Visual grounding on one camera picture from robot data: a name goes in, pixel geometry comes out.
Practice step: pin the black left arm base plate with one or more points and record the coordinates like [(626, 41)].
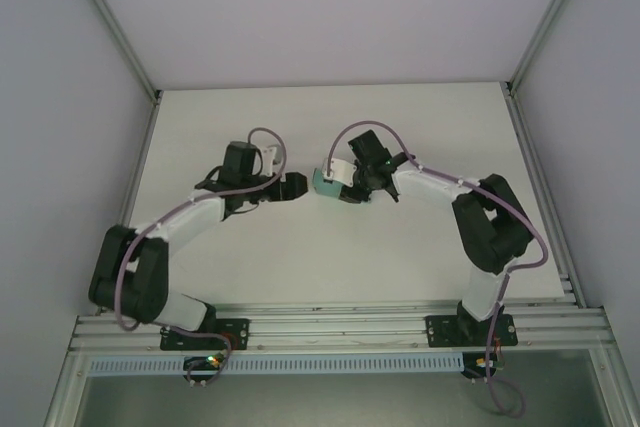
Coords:
[(235, 334)]

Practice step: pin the aluminium frame post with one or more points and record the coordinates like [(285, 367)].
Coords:
[(120, 44), (545, 22)]

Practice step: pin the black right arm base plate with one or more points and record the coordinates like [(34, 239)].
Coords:
[(440, 332)]

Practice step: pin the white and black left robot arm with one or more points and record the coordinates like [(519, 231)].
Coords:
[(195, 212)]

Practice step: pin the teal paper box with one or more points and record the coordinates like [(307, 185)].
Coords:
[(325, 189)]

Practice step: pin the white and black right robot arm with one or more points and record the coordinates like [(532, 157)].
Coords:
[(425, 187)]

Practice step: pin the aluminium mounting rail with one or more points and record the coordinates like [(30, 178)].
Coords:
[(330, 329)]

